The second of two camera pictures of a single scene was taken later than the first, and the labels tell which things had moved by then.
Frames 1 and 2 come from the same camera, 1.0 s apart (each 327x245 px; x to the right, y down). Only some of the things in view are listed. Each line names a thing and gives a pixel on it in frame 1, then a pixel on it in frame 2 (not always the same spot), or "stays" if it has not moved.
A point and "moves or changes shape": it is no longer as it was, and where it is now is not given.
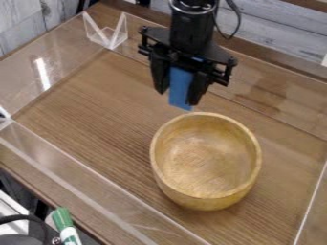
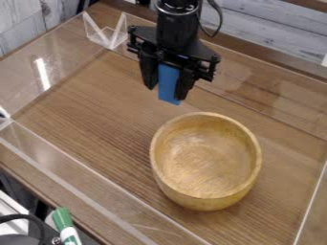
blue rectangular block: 180,78 moves or changes shape
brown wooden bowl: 205,157 stays
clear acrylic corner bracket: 106,37 stays
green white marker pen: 62,219 stays
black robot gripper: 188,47 → 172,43
